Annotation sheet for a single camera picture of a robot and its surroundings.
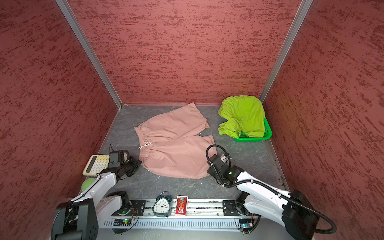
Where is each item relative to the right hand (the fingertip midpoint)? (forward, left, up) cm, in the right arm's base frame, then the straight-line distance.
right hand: (209, 173), depth 83 cm
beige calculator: (+8, +68, 0) cm, 68 cm away
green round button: (-3, +70, -3) cm, 70 cm away
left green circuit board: (-22, +45, -3) cm, 50 cm away
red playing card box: (-16, +15, -1) cm, 22 cm away
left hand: (+8, +40, -2) cm, 41 cm away
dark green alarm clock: (-16, +25, +1) cm, 30 cm away
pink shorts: (+18, +24, +1) cm, 30 cm away
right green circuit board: (-24, -16, -3) cm, 29 cm away
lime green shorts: (+45, -30, -1) cm, 55 cm away
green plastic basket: (+19, -23, +5) cm, 31 cm away
